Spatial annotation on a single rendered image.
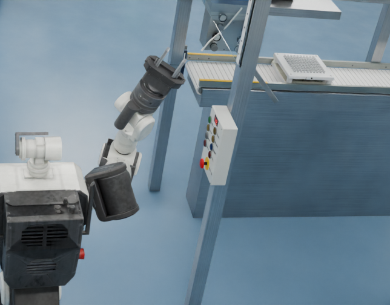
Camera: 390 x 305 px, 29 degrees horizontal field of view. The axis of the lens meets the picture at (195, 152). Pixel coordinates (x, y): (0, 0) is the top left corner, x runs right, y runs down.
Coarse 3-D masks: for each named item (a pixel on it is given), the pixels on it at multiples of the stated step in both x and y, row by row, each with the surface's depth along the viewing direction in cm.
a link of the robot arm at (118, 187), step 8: (120, 176) 215; (128, 176) 223; (104, 184) 215; (112, 184) 215; (120, 184) 215; (128, 184) 218; (104, 192) 216; (112, 192) 215; (120, 192) 215; (128, 192) 217; (104, 200) 218; (112, 200) 216; (120, 200) 216; (128, 200) 217; (112, 208) 217; (120, 208) 216; (128, 208) 217
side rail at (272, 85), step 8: (272, 88) 369; (280, 88) 370; (288, 88) 371; (296, 88) 372; (304, 88) 373; (312, 88) 374; (320, 88) 375; (328, 88) 376; (336, 88) 377; (344, 88) 379; (352, 88) 380; (360, 88) 381; (368, 88) 382; (376, 88) 383; (384, 88) 384
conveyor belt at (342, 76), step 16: (192, 64) 378; (208, 64) 381; (224, 64) 384; (192, 80) 369; (256, 80) 375; (272, 80) 378; (336, 80) 390; (352, 80) 393; (368, 80) 396; (384, 80) 399
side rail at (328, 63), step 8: (192, 56) 380; (200, 56) 381; (208, 56) 382; (216, 56) 383; (224, 56) 384; (232, 56) 385; (328, 64) 401; (336, 64) 402; (344, 64) 403; (352, 64) 404; (360, 64) 405; (368, 64) 407; (376, 64) 408; (384, 64) 409
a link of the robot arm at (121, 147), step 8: (120, 136) 234; (112, 144) 243; (120, 144) 237; (128, 144) 236; (136, 144) 240; (104, 152) 242; (112, 152) 242; (120, 152) 241; (128, 152) 241; (128, 160) 243
